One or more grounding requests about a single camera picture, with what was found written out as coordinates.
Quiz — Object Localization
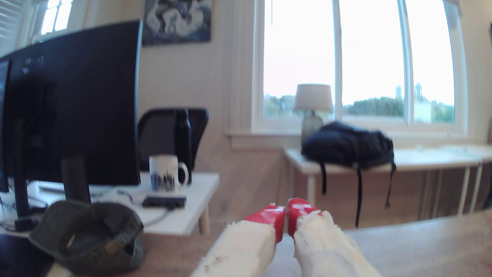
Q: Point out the blue and white wall poster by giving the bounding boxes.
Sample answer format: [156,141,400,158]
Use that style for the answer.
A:
[142,0,213,47]

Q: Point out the large white framed window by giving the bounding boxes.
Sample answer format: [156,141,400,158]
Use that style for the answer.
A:
[252,0,468,134]

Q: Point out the black monitor stand pole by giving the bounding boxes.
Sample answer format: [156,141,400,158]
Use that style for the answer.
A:
[13,115,44,232]

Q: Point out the large black computer monitor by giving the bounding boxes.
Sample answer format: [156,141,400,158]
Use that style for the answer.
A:
[2,20,143,187]

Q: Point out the white desk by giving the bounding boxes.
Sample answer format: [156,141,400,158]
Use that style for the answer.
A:
[0,172,220,236]

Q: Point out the black mesh office chair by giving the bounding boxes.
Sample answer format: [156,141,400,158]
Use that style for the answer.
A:
[137,107,210,174]

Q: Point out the small monitor with blue text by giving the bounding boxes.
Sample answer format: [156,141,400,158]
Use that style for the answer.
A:
[0,60,11,193]

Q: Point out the grey hub cable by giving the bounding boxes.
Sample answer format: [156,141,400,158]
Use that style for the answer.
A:
[141,209,171,228]

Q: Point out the black usb hub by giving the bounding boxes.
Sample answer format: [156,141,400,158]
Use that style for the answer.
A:
[142,195,188,211]

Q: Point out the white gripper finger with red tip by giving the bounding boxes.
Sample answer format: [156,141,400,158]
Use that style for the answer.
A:
[191,205,287,277]
[288,198,383,277]

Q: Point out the white window blinds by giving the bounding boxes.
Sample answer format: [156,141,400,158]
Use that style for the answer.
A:
[0,0,24,55]

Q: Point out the dark blue flat object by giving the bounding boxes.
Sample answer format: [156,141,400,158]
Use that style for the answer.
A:
[0,232,55,277]

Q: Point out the olive green baseball cap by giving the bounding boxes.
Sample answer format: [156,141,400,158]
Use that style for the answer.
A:
[29,200,145,276]

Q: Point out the dark cylindrical monitor stand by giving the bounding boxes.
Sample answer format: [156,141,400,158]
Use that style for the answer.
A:
[61,157,91,204]

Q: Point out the long white table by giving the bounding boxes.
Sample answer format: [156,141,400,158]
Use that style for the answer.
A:
[284,144,492,221]

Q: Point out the table lamp with beige shade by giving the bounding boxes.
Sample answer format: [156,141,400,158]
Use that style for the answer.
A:
[294,83,334,149]

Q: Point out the black backpack with straps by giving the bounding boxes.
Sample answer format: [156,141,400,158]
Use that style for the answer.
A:
[301,121,397,229]

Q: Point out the small white framed window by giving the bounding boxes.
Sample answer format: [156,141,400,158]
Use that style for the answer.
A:
[31,0,74,42]

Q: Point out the tall black bottle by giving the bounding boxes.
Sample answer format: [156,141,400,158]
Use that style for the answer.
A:
[175,108,193,184]

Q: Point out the white mug with blue print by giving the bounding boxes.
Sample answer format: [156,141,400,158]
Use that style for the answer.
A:
[149,155,190,192]

